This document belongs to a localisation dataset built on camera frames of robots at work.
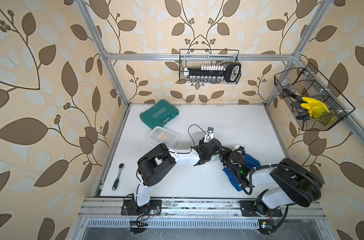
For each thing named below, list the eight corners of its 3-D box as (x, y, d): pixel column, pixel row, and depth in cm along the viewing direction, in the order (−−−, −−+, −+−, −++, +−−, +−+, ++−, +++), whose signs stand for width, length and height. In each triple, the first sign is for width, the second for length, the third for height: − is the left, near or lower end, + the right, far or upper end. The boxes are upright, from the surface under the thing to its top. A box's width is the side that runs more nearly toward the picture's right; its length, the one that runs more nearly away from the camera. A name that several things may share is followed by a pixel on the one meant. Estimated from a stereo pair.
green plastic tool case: (139, 119, 113) (137, 114, 110) (163, 102, 125) (162, 98, 121) (156, 133, 105) (155, 129, 101) (180, 114, 116) (180, 110, 113)
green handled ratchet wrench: (113, 190, 83) (111, 189, 81) (120, 164, 92) (119, 163, 91) (117, 190, 83) (115, 189, 81) (124, 164, 92) (123, 163, 91)
